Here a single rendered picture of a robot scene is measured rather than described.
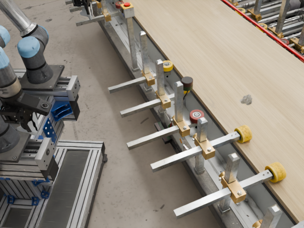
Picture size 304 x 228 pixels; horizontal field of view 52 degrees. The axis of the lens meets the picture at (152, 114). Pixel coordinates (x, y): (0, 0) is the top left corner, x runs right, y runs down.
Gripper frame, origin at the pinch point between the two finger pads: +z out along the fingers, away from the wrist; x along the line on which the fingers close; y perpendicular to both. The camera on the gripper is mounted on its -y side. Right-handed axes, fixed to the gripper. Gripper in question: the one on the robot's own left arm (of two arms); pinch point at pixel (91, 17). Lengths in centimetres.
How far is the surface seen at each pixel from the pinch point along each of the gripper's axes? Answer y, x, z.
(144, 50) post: -25.9, -8.9, 27.5
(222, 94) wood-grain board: -74, 15, 41
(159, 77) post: -37.2, 13.5, 30.3
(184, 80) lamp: -52, 31, 18
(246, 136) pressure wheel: -83, 52, 35
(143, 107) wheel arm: -28, 23, 46
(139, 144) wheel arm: -29, 51, 46
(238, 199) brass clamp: -77, 86, 37
